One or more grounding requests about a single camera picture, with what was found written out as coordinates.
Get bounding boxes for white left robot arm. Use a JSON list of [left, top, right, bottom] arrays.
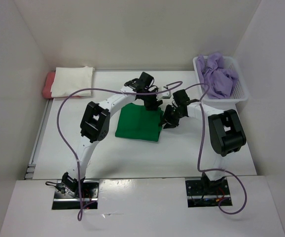
[[62, 72, 162, 198]]

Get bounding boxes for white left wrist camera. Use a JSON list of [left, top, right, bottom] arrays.
[[157, 91, 172, 100]]

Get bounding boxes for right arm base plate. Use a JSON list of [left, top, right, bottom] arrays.
[[185, 177, 232, 208]]

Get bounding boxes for cream white t shirt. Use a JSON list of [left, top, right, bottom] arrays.
[[51, 66, 95, 98]]

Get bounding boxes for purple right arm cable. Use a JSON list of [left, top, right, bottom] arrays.
[[177, 83, 248, 215]]

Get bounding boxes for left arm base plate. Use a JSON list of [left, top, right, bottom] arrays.
[[45, 179, 100, 210]]

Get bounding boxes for purple t shirt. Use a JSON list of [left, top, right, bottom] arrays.
[[195, 52, 239, 99]]

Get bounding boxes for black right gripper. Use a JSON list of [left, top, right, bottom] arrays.
[[158, 104, 184, 129]]

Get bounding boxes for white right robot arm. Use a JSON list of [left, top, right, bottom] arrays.
[[160, 89, 247, 194]]

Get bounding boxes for white plastic basket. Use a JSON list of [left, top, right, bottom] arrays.
[[193, 56, 248, 104]]

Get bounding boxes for red t shirt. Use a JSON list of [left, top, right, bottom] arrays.
[[42, 72, 85, 99]]

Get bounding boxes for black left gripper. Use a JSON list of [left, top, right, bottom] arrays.
[[141, 88, 163, 112]]

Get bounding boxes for green t shirt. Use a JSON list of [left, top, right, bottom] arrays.
[[115, 103, 164, 142]]

